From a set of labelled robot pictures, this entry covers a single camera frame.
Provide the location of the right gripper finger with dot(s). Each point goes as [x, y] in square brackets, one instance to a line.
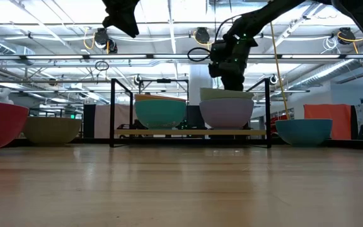
[233, 83]

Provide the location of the pale green bowl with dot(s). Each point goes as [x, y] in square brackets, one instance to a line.
[213, 94]

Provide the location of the lilac bowl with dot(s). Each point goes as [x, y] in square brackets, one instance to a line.
[225, 114]

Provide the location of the orange bowl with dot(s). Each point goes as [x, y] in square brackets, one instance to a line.
[156, 97]

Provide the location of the turquoise bowl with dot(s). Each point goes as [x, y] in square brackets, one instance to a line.
[159, 114]

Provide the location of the blue bowl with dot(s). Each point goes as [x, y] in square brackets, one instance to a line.
[304, 132]

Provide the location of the yellow bowl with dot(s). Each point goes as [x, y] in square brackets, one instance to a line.
[52, 130]

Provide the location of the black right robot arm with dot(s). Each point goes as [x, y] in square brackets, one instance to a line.
[263, 19]

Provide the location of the white building column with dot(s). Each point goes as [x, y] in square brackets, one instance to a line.
[200, 79]

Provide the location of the long ceiling light bar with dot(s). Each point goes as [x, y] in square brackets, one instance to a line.
[118, 56]

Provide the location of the orange fabric panel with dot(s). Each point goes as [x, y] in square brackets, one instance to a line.
[326, 119]

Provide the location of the pale pink fabric panel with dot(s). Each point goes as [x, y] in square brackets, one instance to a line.
[106, 121]

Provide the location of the white patterned fabric panel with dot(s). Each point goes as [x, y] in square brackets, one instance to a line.
[360, 115]

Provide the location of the white robot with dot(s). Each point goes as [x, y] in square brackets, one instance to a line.
[2, 94]

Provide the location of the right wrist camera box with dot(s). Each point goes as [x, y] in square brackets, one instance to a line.
[219, 58]

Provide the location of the black rig frame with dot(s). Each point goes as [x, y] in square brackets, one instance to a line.
[358, 144]

